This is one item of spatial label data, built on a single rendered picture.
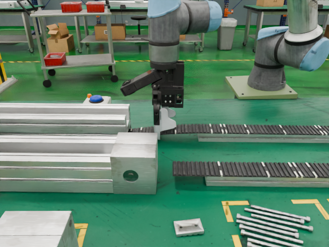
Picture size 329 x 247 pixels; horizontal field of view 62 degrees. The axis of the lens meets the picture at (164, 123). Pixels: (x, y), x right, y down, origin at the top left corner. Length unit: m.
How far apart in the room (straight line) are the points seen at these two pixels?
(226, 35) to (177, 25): 4.98
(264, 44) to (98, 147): 0.76
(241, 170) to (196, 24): 0.36
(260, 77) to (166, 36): 0.60
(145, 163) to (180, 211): 0.12
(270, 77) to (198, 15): 0.54
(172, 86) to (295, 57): 0.50
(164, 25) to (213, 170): 0.34
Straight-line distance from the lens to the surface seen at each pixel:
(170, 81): 0.71
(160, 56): 0.67
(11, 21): 9.13
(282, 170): 0.66
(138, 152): 0.56
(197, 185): 0.63
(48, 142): 0.67
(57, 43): 5.71
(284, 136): 0.83
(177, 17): 0.67
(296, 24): 1.02
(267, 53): 1.13
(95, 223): 0.56
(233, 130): 0.79
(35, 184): 0.65
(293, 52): 1.05
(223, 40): 5.65
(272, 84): 1.16
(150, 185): 0.58
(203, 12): 0.71
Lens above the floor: 1.18
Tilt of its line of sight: 27 degrees down
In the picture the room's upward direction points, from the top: straight up
